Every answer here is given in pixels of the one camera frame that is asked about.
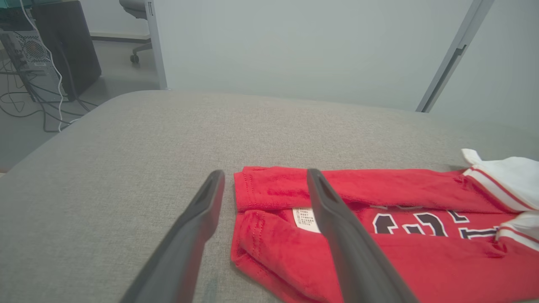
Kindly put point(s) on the grey office chair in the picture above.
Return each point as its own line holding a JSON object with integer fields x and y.
{"x": 134, "y": 8}

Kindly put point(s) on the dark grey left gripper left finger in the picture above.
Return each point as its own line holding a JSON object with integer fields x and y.
{"x": 177, "y": 265}

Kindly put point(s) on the red jersey with number print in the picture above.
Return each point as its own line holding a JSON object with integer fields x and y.
{"x": 421, "y": 269}

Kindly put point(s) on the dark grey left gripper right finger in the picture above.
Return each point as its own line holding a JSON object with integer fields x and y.
{"x": 366, "y": 273}

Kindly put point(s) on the black computer tower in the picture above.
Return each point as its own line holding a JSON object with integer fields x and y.
{"x": 67, "y": 42}

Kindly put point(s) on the teal under-desk tray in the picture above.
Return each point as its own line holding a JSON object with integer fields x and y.
{"x": 12, "y": 3}

